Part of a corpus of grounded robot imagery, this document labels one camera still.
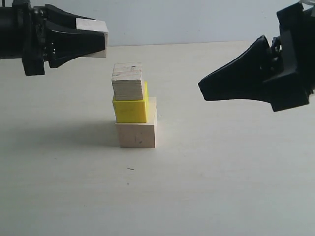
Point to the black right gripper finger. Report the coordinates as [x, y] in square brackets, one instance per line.
[247, 76]

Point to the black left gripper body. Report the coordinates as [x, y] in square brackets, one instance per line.
[23, 36]

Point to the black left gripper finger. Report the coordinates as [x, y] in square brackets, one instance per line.
[58, 18]
[66, 42]

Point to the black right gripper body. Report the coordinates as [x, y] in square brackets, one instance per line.
[293, 84]

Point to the small wooden cube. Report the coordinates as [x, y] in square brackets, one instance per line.
[97, 26]

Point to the medium wooden cube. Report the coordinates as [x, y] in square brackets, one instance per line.
[127, 81]

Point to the yellow cube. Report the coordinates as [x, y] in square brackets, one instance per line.
[132, 111]

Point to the large pale wooden cube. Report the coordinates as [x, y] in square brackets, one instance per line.
[139, 135]

